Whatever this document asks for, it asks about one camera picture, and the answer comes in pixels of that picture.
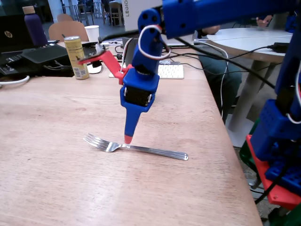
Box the blue gripper black motor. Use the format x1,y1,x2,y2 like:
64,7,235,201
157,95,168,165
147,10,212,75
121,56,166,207
119,67,161,145

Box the silver metal fork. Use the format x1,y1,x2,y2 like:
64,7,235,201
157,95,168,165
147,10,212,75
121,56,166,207
83,133,189,161

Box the bare forearm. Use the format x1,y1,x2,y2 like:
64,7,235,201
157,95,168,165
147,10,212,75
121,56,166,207
197,24,222,38

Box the tall gray glass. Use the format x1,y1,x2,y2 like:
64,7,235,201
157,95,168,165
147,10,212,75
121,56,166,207
122,37,139,71

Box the bare hand of bystander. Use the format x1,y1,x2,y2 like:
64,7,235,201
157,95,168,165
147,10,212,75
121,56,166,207
256,15,274,28

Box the white computer mouse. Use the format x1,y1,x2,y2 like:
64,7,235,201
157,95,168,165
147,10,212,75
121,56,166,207
87,61,103,74

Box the white keyboard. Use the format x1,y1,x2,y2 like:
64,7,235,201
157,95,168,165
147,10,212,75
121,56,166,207
108,64,185,80

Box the black flat box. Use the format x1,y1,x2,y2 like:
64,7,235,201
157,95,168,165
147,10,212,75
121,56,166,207
82,46,99,61

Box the yellow drink can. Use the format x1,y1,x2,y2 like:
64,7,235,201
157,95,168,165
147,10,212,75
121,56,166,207
63,35,90,81

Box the white paper cup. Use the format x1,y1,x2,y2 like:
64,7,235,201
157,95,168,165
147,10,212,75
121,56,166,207
84,25,100,43

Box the white laptop lid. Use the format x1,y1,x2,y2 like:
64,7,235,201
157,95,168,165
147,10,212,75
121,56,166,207
122,0,197,49

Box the seated person dark clothes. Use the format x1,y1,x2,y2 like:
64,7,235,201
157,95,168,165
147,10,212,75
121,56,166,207
198,37,243,124

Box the light wooden slatted chair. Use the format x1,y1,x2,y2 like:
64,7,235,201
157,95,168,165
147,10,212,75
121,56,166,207
108,1,125,26

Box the black equipment case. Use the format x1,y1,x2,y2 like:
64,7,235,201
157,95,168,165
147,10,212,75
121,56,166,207
0,43,75,78

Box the brown wooden chair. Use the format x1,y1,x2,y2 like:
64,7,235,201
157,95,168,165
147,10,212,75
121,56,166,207
48,21,89,42
57,14,74,23

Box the green plastic stand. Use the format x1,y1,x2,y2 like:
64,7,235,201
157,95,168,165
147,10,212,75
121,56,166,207
238,117,301,226

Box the purple bottle wooden cap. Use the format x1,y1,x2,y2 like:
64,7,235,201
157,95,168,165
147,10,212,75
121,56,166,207
22,6,49,47

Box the white round table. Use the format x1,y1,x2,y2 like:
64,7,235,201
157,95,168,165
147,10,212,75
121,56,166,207
206,27,294,148

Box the black HP laptop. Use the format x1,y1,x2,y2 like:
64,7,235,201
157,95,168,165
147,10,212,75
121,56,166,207
0,14,36,54

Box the black power adapter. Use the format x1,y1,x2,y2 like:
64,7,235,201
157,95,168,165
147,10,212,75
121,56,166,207
268,42,292,54

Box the standing person beige trousers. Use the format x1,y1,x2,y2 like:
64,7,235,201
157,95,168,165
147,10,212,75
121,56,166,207
268,13,290,29

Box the red camera mount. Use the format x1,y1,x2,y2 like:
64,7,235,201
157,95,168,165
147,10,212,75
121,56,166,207
77,49,135,85

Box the black cable with plug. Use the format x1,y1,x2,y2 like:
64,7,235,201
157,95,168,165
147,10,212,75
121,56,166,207
101,53,125,64

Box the white red servo wire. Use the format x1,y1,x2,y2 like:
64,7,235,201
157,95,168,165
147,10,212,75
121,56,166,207
137,24,172,61

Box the small wrist camera board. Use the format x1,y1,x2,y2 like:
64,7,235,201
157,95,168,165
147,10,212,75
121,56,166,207
77,43,109,68

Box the white hanging cable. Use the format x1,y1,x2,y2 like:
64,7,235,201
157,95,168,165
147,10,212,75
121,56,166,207
194,39,229,118

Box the white power strip cable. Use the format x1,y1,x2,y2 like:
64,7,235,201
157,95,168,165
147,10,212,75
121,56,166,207
0,75,31,89

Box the thick black camera cable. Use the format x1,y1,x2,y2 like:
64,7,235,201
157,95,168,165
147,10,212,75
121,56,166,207
97,29,276,89

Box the thin black adapter cable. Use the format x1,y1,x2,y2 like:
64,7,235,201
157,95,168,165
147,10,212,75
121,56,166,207
159,46,273,71

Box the black base cable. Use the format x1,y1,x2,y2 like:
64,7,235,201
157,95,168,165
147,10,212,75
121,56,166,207
255,162,291,205

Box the red robot base plate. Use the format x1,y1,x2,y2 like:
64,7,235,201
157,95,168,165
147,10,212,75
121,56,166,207
246,134,301,210

